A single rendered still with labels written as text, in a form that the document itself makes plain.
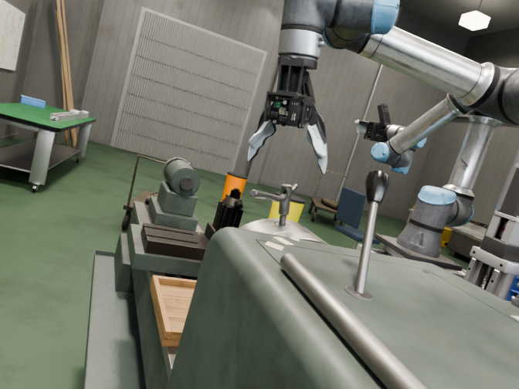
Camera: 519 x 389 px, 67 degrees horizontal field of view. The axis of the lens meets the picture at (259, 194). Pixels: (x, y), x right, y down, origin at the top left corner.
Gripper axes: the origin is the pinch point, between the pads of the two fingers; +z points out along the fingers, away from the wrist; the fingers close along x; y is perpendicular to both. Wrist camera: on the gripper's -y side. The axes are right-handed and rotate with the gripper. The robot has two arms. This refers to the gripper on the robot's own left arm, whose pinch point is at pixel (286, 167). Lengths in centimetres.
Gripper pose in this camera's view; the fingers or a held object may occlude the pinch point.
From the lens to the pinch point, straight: 77.2
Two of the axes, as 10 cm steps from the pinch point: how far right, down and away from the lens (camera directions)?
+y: -3.1, 1.8, -9.3
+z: -1.2, 9.7, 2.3
